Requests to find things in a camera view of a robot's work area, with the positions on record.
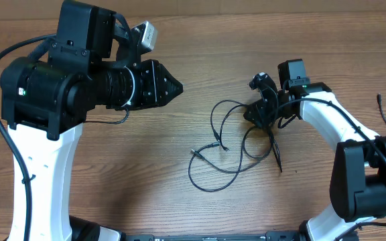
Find black barrel plug cable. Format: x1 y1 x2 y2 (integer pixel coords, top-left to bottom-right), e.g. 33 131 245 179
188 115 274 193

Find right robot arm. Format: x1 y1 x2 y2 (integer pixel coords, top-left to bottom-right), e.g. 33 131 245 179
244 59 386 240

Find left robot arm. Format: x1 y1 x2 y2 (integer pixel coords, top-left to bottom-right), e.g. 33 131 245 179
0 1 183 240

